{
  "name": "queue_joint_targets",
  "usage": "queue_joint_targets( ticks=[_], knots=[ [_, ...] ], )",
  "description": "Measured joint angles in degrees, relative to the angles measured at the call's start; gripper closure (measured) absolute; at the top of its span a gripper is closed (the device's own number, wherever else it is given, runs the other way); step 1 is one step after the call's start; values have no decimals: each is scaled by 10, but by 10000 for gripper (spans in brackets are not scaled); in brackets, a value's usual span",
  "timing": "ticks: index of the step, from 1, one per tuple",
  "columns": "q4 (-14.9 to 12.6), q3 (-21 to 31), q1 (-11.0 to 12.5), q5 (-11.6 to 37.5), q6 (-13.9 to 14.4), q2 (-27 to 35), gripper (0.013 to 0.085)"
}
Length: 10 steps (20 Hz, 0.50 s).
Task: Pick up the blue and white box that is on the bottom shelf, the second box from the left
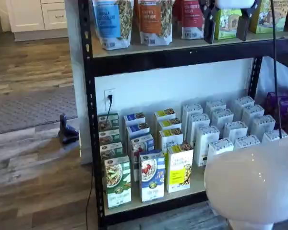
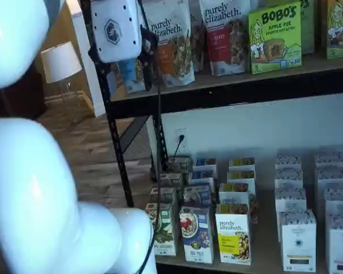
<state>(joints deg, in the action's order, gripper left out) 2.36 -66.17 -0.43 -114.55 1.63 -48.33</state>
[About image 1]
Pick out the blue and white cereal box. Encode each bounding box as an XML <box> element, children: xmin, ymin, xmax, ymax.
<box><xmin>130</xmin><ymin>133</ymin><xmax>156</xmax><ymax>183</ymax></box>
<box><xmin>126</xmin><ymin>123</ymin><xmax>150</xmax><ymax>141</ymax></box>
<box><xmin>123</xmin><ymin>112</ymin><xmax>146</xmax><ymax>128</ymax></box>
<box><xmin>138</xmin><ymin>149</ymin><xmax>166</xmax><ymax>204</ymax></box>

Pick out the blue label granola bag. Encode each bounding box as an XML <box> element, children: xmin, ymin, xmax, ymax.
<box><xmin>92</xmin><ymin>0</ymin><xmax>134</xmax><ymax>51</ymax></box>

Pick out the white cabinet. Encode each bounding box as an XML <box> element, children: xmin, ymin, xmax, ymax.
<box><xmin>5</xmin><ymin>0</ymin><xmax>69</xmax><ymax>43</ymax></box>

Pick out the green and white cereal box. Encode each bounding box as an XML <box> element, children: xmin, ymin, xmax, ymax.
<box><xmin>104</xmin><ymin>155</ymin><xmax>132</xmax><ymax>209</ymax></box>
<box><xmin>99</xmin><ymin>142</ymin><xmax>124</xmax><ymax>161</ymax></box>
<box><xmin>97</xmin><ymin>113</ymin><xmax>120</xmax><ymax>132</ymax></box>
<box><xmin>98</xmin><ymin>128</ymin><xmax>121</xmax><ymax>146</ymax></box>

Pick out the red label granola bag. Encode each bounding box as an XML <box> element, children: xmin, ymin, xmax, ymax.
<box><xmin>174</xmin><ymin>0</ymin><xmax>205</xmax><ymax>41</ymax></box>

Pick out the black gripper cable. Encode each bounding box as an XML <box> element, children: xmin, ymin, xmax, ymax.
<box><xmin>270</xmin><ymin>0</ymin><xmax>288</xmax><ymax>139</ymax></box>

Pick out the yellow-green Bobo's box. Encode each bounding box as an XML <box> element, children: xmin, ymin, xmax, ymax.
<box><xmin>249</xmin><ymin>0</ymin><xmax>288</xmax><ymax>34</ymax></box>

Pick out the yellow label granola box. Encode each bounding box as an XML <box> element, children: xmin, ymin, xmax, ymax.
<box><xmin>154</xmin><ymin>109</ymin><xmax>176</xmax><ymax>123</ymax></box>
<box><xmin>158</xmin><ymin>127</ymin><xmax>184</xmax><ymax>156</ymax></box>
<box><xmin>166</xmin><ymin>143</ymin><xmax>194</xmax><ymax>194</ymax></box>
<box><xmin>157</xmin><ymin>117</ymin><xmax>182</xmax><ymax>132</ymax></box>

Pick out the orange label granola bag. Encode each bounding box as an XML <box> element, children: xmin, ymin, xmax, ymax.
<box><xmin>133</xmin><ymin>0</ymin><xmax>175</xmax><ymax>46</ymax></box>

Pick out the black metal shelf frame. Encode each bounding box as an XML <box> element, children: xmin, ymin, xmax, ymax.
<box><xmin>78</xmin><ymin>0</ymin><xmax>288</xmax><ymax>230</ymax></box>

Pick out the black power plug cable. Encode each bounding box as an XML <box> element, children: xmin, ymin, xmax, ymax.
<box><xmin>106</xmin><ymin>94</ymin><xmax>114</xmax><ymax>125</ymax></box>

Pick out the white wall outlet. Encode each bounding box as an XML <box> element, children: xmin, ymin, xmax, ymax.
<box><xmin>104</xmin><ymin>88</ymin><xmax>116</xmax><ymax>106</ymax></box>

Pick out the green Bobo's apple pie box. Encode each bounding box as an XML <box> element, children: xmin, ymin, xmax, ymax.
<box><xmin>214</xmin><ymin>8</ymin><xmax>243</xmax><ymax>41</ymax></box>

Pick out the thin black floor cable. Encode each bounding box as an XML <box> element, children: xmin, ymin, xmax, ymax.
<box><xmin>85</xmin><ymin>165</ymin><xmax>95</xmax><ymax>230</ymax></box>

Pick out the white tea box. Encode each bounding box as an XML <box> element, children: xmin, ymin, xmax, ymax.
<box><xmin>205</xmin><ymin>99</ymin><xmax>227</xmax><ymax>113</ymax></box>
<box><xmin>181</xmin><ymin>103</ymin><xmax>204</xmax><ymax>125</ymax></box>
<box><xmin>251</xmin><ymin>114</ymin><xmax>276</xmax><ymax>137</ymax></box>
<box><xmin>193</xmin><ymin>124</ymin><xmax>221</xmax><ymax>168</ymax></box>
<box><xmin>211</xmin><ymin>108</ymin><xmax>235</xmax><ymax>127</ymax></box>
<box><xmin>234</xmin><ymin>95</ymin><xmax>255</xmax><ymax>113</ymax></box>
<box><xmin>222</xmin><ymin>120</ymin><xmax>249</xmax><ymax>142</ymax></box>
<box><xmin>241</xmin><ymin>104</ymin><xmax>265</xmax><ymax>125</ymax></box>
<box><xmin>187</xmin><ymin>112</ymin><xmax>211</xmax><ymax>135</ymax></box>
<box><xmin>261</xmin><ymin>129</ymin><xmax>288</xmax><ymax>144</ymax></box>

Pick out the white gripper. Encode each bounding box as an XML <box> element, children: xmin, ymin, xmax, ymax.
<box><xmin>198</xmin><ymin>0</ymin><xmax>260</xmax><ymax>45</ymax></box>

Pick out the grey floor mat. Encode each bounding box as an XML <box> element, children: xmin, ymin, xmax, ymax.
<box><xmin>0</xmin><ymin>84</ymin><xmax>78</xmax><ymax>137</ymax></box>

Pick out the dark blue floor object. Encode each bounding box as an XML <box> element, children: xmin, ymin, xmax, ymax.
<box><xmin>58</xmin><ymin>114</ymin><xmax>79</xmax><ymax>145</ymax></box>

